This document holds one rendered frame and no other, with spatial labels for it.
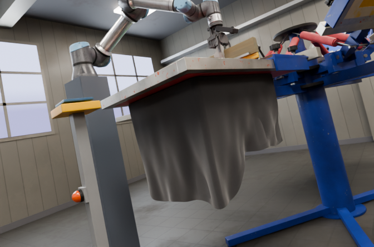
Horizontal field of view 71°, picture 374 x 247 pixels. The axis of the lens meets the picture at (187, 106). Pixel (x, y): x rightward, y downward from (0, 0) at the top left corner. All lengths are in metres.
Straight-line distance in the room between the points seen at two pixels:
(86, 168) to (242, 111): 0.59
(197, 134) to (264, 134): 0.33
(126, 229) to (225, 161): 0.91
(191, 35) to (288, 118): 2.70
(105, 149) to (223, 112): 0.85
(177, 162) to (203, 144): 0.16
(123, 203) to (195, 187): 0.74
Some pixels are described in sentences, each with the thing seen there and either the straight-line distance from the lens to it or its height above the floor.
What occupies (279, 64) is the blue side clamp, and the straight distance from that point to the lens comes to 1.14.
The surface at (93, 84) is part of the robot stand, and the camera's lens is 1.61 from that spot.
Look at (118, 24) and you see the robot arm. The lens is 1.72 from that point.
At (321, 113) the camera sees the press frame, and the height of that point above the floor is 0.69.
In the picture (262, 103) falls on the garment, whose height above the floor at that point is 0.82.
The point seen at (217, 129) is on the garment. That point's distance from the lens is 0.88.
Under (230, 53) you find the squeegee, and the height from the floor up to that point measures 1.11.
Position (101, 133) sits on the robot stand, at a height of 0.86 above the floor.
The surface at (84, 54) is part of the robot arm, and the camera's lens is 1.69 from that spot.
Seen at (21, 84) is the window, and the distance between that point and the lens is 4.51.
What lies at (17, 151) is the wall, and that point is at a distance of 4.32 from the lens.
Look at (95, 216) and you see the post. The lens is 0.99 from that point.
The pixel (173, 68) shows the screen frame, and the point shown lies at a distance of 0.78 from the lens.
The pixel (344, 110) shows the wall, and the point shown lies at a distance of 4.83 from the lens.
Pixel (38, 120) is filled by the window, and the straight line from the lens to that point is 4.45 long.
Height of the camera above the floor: 0.80
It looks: 4 degrees up
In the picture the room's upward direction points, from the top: 12 degrees counter-clockwise
